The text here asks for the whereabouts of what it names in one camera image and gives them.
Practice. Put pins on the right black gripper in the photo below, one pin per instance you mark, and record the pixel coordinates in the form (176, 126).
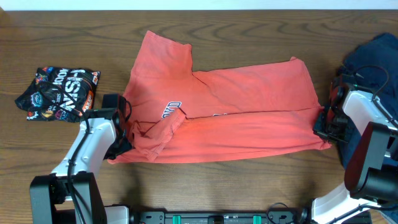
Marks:
(318, 129)

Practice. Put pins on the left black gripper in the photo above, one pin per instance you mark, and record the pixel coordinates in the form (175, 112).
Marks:
(127, 145)

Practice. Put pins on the orange printed t-shirt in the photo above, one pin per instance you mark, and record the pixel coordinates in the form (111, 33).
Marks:
(184, 116)

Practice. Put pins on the navy blue garment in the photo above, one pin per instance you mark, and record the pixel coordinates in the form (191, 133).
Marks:
(369, 78)

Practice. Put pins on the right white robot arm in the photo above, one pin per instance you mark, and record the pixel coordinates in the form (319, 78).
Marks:
(369, 183)

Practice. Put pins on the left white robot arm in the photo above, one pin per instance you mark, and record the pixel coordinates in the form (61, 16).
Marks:
(70, 194)

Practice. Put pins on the black printed folded t-shirt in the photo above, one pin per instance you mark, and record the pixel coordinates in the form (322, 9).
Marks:
(59, 94)

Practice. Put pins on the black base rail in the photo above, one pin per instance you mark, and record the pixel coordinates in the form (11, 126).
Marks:
(276, 215)

